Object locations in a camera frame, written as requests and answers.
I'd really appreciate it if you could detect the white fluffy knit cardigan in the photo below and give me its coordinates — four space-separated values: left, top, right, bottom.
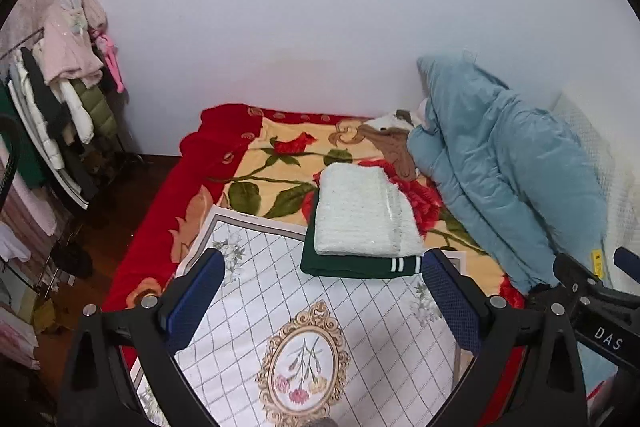
314 164 424 258

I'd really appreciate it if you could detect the clothes rack with garments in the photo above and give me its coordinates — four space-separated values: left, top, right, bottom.
0 0 132 373

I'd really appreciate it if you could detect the yellow tag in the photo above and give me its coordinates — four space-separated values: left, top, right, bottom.
590 249 605 280

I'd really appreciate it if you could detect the white grid floral mat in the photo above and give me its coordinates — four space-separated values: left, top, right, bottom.
128 204 475 427

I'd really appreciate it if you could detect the folded dark green garment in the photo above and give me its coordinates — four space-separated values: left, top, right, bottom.
300 193 423 280

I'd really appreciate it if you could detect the blue quilted duvet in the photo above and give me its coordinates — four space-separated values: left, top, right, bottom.
406 52 618 398

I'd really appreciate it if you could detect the red floral bed blanket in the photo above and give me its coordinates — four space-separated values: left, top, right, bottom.
102 103 528 413

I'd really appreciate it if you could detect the brown cloth at bedhead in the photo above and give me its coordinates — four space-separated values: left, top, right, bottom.
358 109 420 181

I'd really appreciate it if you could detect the white textured pillow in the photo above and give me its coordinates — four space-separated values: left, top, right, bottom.
552 92 639 295

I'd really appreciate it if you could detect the black cable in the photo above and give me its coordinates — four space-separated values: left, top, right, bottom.
0 114 23 212

